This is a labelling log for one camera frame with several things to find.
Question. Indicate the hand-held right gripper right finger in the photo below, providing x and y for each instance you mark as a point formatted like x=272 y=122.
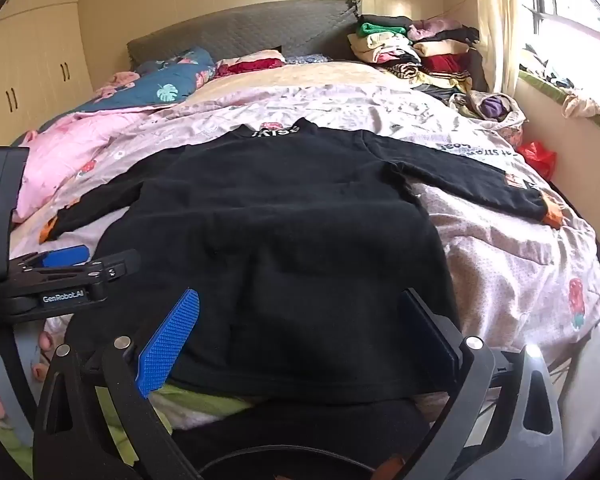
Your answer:
x=430 y=332

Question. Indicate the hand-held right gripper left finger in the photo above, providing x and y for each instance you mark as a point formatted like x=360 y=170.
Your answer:
x=170 y=340

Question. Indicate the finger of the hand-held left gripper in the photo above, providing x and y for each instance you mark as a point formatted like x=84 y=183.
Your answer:
x=65 y=256
x=115 y=264

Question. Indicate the black sweater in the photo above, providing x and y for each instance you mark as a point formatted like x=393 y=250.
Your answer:
x=280 y=235

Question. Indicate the pile of folded clothes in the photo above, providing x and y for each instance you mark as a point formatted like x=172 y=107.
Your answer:
x=430 y=50

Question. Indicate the heap of assorted clothes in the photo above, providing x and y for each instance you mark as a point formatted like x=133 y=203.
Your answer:
x=545 y=67

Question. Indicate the light green cloth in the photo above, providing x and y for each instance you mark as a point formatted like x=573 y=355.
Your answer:
x=205 y=400

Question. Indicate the lilac printed bedsheet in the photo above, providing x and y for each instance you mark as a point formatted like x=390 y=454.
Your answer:
x=480 y=270

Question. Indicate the pink quilt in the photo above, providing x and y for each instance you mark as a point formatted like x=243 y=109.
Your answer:
x=65 y=155

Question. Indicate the pink fluffy cloth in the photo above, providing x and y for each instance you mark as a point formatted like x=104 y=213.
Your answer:
x=117 y=81

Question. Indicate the blue floral quilt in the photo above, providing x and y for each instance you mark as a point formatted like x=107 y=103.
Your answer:
x=170 y=85

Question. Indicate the red plastic bag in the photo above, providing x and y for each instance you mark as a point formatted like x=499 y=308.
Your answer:
x=537 y=157

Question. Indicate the cream wardrobe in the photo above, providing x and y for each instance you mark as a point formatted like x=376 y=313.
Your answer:
x=35 y=50

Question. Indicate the bundle with purple cloth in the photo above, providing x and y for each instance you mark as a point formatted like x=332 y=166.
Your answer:
x=490 y=107

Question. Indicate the red and pink pillow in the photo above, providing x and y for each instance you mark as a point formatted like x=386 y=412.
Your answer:
x=252 y=66

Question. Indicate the beige blanket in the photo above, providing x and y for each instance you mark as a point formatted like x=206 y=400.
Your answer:
x=300 y=80

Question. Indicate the grey quilted headboard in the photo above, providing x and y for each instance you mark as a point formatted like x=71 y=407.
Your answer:
x=240 y=30

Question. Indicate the peach cloth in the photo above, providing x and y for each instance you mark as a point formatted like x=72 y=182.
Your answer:
x=580 y=105

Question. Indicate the blue patterned pillow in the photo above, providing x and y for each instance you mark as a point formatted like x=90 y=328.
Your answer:
x=305 y=58

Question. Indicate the cream curtain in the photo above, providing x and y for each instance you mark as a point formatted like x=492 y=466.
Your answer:
x=500 y=20

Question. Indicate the window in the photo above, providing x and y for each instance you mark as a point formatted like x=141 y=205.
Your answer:
x=575 y=10

